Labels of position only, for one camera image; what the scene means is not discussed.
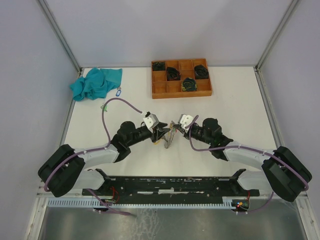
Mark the rolled dark fabric green pattern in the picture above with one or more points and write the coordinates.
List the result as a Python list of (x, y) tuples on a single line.
[(189, 85)]

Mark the rolled dark fabric right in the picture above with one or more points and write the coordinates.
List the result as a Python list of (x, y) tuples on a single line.
[(201, 72)]

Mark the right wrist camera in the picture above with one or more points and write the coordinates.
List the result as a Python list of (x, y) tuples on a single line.
[(186, 121)]

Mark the teal cloth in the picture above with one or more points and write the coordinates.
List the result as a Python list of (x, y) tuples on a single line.
[(96, 84)]

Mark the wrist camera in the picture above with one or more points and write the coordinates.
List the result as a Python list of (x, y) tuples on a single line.
[(151, 121), (186, 121)]

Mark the rolled dark fabric red pattern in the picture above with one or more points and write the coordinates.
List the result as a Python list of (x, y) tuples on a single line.
[(173, 74)]

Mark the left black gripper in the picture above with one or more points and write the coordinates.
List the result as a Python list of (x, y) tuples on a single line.
[(158, 132)]

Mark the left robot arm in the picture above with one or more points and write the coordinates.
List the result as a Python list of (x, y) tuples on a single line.
[(66, 171)]

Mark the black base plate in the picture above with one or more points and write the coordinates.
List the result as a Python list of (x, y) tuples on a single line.
[(172, 190)]

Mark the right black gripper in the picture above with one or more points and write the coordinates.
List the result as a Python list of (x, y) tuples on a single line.
[(178, 126)]

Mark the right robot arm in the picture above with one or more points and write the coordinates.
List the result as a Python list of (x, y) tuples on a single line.
[(278, 171)]

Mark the white cable duct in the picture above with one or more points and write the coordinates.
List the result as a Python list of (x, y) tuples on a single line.
[(92, 202)]

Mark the key with blue tag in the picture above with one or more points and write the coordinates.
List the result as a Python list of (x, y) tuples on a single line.
[(118, 93)]

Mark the left aluminium frame post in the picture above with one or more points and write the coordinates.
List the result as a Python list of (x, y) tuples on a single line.
[(48, 13)]

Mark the wooden compartment tray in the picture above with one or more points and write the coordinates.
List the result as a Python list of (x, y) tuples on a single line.
[(163, 89)]

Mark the aluminium frame post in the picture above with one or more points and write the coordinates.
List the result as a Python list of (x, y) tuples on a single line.
[(48, 13), (277, 33)]

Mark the rolled dark fabric far left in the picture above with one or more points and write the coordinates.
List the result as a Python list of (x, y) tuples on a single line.
[(158, 66)]

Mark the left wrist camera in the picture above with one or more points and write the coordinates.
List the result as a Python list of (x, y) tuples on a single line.
[(151, 121)]

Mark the metal keyring organizer yellow handle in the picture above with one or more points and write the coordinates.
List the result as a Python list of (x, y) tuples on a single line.
[(168, 139)]

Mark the right aluminium frame post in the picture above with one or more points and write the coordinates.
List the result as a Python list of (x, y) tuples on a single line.
[(277, 33)]

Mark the key with green tag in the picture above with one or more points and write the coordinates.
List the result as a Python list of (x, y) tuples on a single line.
[(104, 107)]

